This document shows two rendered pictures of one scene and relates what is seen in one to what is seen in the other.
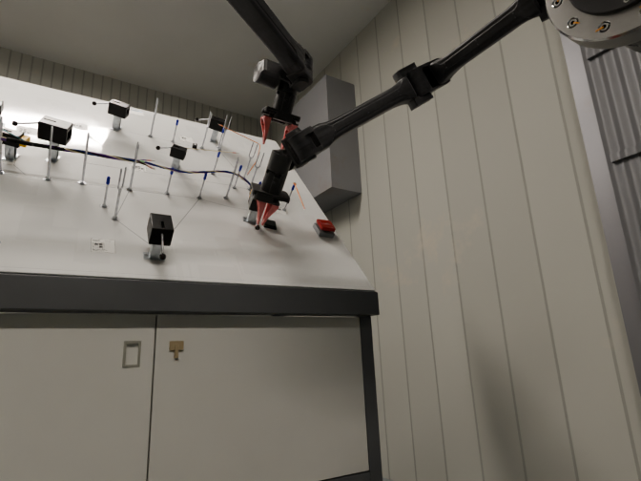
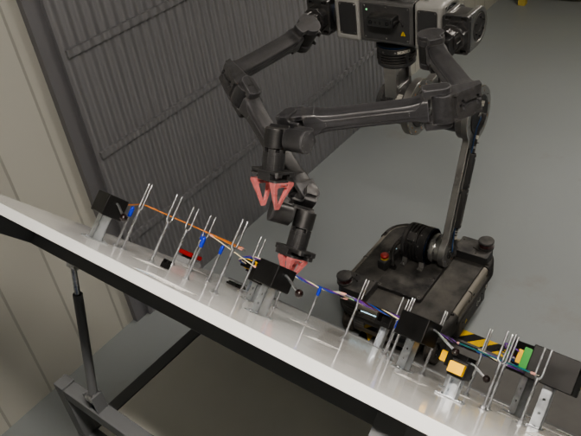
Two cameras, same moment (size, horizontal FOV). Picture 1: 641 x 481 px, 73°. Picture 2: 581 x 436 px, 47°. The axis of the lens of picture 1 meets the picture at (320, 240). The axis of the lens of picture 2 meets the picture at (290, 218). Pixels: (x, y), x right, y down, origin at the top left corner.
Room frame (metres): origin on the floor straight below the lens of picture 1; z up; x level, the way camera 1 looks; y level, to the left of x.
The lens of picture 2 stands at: (1.46, 1.49, 2.26)
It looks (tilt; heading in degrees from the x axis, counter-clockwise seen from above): 36 degrees down; 254
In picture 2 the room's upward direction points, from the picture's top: 9 degrees counter-clockwise
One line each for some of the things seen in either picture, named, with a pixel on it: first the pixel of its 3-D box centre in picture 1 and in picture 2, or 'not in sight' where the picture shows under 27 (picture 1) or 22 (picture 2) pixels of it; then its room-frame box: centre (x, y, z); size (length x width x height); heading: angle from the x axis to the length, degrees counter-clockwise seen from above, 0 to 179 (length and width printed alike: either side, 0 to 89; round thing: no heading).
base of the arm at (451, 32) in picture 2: not in sight; (451, 38); (0.41, -0.18, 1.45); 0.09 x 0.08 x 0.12; 123
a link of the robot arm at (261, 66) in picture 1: (281, 73); (296, 134); (1.02, 0.09, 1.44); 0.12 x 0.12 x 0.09; 35
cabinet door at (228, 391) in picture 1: (271, 399); not in sight; (1.11, 0.14, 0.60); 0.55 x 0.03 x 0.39; 121
